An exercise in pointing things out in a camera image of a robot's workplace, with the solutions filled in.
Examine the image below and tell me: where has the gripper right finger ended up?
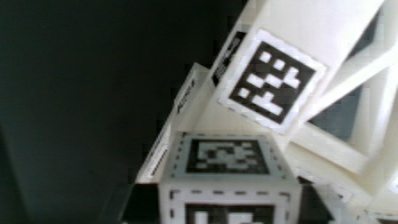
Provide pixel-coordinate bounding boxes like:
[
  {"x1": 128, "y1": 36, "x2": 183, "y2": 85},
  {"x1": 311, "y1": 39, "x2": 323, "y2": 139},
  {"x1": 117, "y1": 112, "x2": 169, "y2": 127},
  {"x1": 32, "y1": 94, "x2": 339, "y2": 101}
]
[{"x1": 297, "y1": 179, "x2": 357, "y2": 224}]

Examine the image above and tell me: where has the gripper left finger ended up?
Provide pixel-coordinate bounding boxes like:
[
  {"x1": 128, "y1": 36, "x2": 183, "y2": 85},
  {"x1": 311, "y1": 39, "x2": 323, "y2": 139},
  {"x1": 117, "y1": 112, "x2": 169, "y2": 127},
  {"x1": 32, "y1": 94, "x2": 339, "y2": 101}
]
[{"x1": 121, "y1": 184, "x2": 160, "y2": 224}]

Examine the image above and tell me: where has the white chair leg block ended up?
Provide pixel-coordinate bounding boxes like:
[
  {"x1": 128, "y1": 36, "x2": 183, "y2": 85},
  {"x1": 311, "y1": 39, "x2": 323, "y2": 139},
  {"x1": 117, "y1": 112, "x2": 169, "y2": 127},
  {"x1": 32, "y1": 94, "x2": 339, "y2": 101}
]
[{"x1": 135, "y1": 63, "x2": 210, "y2": 183}]

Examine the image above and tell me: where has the white tagged cube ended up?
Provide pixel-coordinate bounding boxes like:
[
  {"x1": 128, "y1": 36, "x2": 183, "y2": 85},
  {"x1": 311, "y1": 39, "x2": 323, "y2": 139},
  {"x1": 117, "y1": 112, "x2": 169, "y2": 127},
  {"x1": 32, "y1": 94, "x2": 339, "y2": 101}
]
[{"x1": 158, "y1": 133, "x2": 302, "y2": 224}]

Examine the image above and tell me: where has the white chair back frame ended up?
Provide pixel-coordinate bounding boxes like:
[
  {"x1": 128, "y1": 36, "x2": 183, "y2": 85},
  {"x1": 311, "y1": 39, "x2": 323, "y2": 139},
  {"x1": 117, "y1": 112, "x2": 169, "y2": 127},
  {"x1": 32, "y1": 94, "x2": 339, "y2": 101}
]
[{"x1": 195, "y1": 0, "x2": 398, "y2": 224}]

